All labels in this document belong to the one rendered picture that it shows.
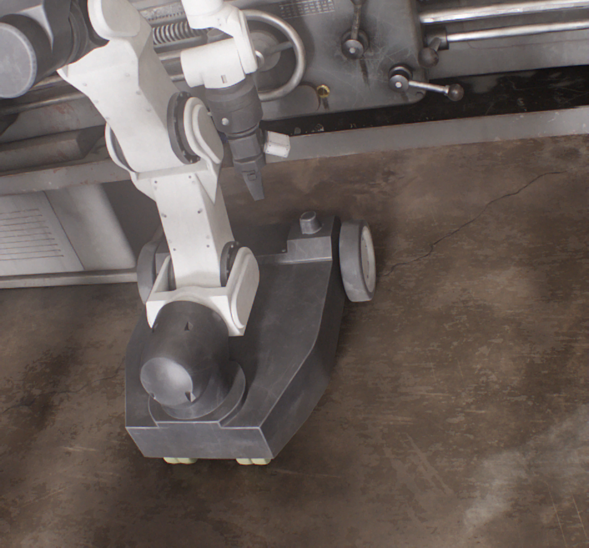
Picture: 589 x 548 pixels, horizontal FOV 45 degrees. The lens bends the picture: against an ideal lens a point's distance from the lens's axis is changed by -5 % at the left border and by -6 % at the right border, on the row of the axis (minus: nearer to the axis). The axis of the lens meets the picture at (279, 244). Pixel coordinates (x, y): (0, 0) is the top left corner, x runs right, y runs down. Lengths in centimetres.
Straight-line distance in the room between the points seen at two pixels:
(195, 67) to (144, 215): 108
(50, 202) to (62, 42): 111
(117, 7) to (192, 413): 77
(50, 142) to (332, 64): 87
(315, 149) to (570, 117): 56
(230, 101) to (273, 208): 105
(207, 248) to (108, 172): 44
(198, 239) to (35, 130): 78
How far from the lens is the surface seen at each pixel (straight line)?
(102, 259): 225
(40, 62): 108
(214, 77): 127
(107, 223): 215
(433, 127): 161
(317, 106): 160
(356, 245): 175
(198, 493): 163
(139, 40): 131
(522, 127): 160
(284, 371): 154
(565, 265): 190
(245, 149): 133
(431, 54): 140
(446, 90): 150
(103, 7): 120
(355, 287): 177
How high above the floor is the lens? 125
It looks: 36 degrees down
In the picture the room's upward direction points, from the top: 19 degrees counter-clockwise
